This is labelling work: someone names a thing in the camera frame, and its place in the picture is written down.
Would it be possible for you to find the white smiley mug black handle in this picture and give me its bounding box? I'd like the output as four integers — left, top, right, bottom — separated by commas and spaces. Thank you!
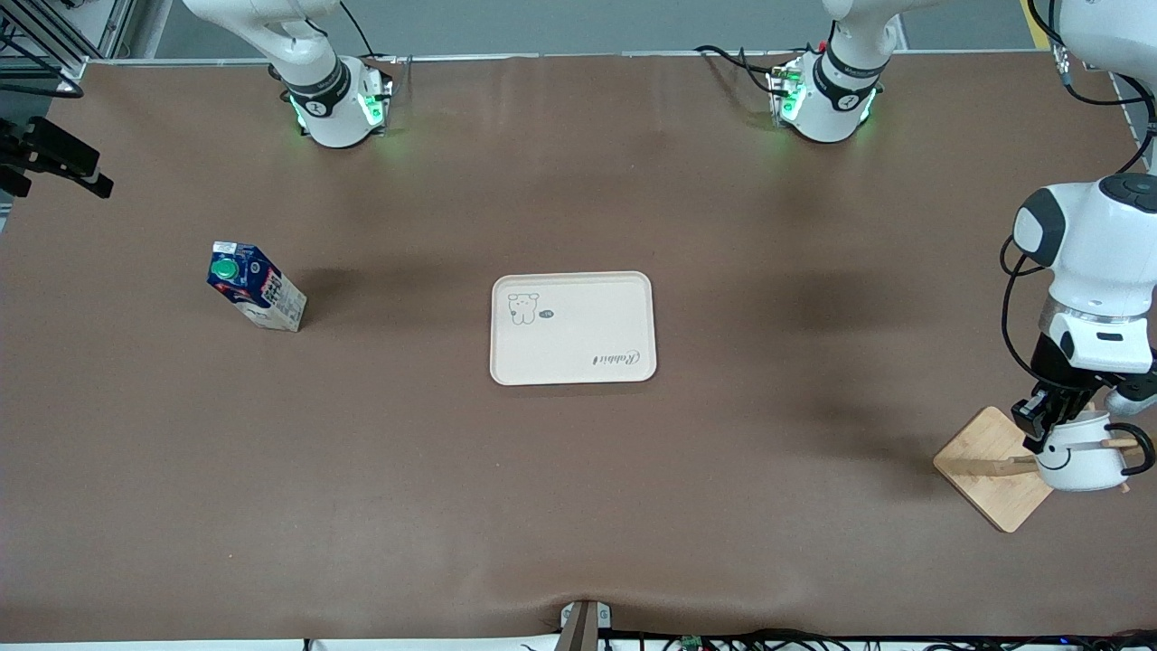
1035, 411, 1157, 494

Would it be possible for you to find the blue white milk carton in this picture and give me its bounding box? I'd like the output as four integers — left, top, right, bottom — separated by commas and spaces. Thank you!
206, 241, 308, 333

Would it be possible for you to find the cream rabbit print tray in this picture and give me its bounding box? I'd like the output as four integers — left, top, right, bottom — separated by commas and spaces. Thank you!
490, 270, 658, 387

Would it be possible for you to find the wooden mug stand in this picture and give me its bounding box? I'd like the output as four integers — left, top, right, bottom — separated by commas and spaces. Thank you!
933, 405, 1136, 534

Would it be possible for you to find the brown table mat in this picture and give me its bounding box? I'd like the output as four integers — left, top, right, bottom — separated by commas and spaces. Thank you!
0, 50, 1157, 645

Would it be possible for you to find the aluminium frame profile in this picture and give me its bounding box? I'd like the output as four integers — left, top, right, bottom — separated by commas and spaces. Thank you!
0, 0, 138, 87

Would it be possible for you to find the black right arm base cable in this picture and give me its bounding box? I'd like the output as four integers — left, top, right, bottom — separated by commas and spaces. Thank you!
338, 0, 399, 69

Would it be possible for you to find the black arm base cable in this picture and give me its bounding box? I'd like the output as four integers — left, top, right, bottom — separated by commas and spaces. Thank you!
693, 44, 780, 97
338, 0, 399, 69

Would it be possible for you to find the black left arm base cable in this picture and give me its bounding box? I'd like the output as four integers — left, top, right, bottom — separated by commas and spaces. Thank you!
693, 44, 780, 97

